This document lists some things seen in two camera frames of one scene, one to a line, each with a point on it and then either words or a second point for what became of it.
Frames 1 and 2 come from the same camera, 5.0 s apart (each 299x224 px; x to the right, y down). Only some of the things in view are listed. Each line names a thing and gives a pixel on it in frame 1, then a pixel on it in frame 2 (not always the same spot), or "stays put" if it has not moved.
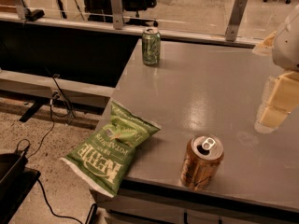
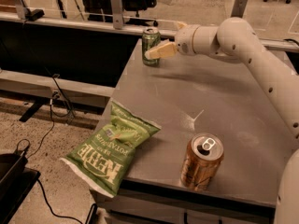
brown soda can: x=202 y=157 stays put
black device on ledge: x=33 y=16 stays put
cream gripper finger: x=265 y=49 → x=179 y=25
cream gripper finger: x=280 y=98 → x=164 y=50
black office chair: x=97 y=4 stays put
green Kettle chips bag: x=104 y=158 stays put
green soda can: x=151 y=47 stays put
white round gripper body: x=288 y=47 → x=183 y=40
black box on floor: x=17 y=181 stays put
